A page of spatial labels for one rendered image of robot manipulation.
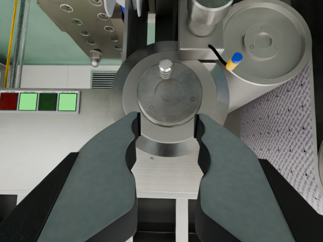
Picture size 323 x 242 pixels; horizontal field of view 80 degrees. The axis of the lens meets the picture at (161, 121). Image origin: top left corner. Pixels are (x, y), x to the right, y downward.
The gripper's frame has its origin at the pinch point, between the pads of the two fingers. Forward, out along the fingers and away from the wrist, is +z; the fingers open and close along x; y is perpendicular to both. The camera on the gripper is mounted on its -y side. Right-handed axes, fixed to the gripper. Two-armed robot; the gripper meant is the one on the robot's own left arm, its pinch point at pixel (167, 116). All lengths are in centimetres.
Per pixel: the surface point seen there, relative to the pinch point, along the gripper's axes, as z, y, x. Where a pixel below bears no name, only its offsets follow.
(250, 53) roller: 15.4, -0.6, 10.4
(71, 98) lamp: 41, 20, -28
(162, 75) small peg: 9.9, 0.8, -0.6
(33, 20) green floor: 218, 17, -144
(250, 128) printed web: 24.7, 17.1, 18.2
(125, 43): 17.1, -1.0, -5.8
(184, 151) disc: 7.2, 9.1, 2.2
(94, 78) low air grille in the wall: 278, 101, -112
